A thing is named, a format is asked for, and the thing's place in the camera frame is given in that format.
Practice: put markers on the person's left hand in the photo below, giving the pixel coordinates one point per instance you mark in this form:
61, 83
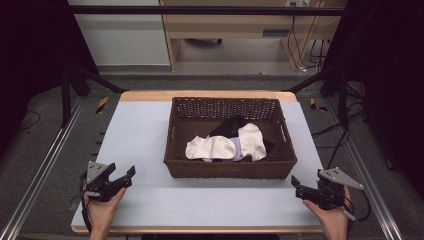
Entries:
101, 210

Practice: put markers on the black curtain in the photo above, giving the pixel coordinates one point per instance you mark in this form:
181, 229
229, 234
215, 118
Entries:
33, 50
390, 66

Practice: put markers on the black sock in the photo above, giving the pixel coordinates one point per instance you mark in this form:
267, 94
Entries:
228, 126

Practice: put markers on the brown wicker basket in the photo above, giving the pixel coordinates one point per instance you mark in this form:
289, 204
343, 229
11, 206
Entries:
200, 168

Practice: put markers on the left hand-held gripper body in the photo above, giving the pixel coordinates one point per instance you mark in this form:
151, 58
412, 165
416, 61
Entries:
96, 186

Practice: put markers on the lavender sock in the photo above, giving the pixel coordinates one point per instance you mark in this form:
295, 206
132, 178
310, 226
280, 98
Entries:
238, 148

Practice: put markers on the pale grey table mat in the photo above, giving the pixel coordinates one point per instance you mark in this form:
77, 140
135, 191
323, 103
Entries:
140, 133

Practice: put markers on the yellow black tape marker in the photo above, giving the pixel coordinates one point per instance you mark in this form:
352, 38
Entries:
102, 105
315, 105

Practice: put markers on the black stand legs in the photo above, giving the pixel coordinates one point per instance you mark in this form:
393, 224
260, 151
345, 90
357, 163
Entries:
343, 100
65, 96

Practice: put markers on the person's right hand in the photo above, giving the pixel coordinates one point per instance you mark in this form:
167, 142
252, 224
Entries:
331, 218

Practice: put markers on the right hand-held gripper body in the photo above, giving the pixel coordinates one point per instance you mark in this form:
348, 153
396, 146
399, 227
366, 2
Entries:
330, 195

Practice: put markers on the wooden desk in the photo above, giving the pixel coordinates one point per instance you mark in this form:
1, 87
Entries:
233, 23

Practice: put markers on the white cabinet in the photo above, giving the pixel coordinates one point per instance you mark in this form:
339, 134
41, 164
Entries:
123, 40

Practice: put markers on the black horizontal frame bar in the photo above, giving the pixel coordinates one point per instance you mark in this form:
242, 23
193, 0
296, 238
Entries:
200, 10

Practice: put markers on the white sock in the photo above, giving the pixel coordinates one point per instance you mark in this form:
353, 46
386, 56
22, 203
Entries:
213, 148
253, 140

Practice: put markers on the metal floor rail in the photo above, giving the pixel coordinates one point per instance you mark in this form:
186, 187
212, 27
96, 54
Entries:
43, 173
370, 186

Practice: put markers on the white wall socket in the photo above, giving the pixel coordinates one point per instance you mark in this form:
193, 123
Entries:
298, 3

